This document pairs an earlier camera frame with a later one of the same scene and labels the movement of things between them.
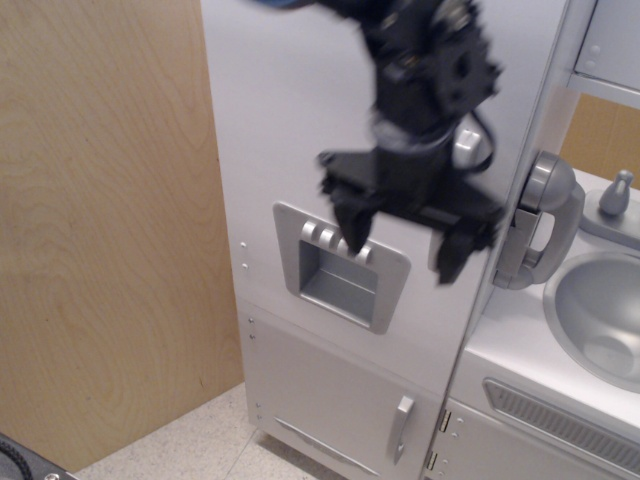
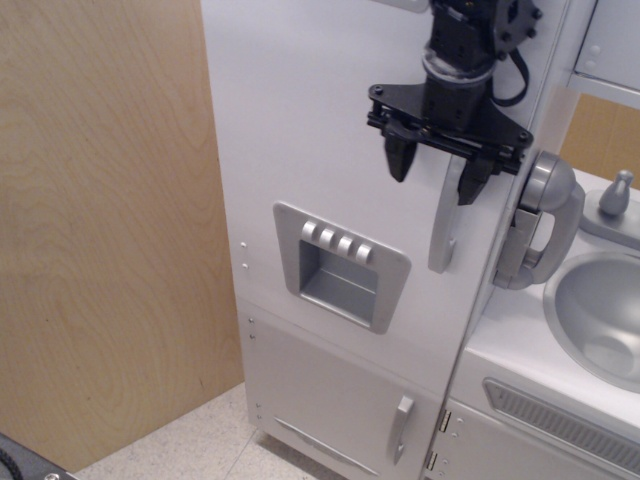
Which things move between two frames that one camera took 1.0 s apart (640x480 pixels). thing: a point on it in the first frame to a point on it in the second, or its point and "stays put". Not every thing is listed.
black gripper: x=414 y=176 to x=450 y=112
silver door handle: x=403 y=415 stays put
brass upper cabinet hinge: x=445 y=420 stays put
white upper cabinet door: x=611 y=46 stays put
